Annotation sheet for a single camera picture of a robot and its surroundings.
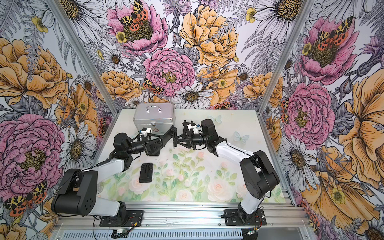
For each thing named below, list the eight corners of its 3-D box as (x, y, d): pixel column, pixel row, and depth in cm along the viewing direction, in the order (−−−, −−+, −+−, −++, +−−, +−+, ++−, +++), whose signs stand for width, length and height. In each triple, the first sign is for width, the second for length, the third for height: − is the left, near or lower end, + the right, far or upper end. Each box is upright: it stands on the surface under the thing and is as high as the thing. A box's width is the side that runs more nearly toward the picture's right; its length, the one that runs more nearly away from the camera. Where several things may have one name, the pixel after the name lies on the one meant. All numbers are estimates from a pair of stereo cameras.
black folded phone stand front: (139, 183, 87) (138, 181, 85) (142, 165, 95) (141, 163, 93) (151, 182, 88) (150, 180, 86) (153, 164, 95) (152, 162, 93)
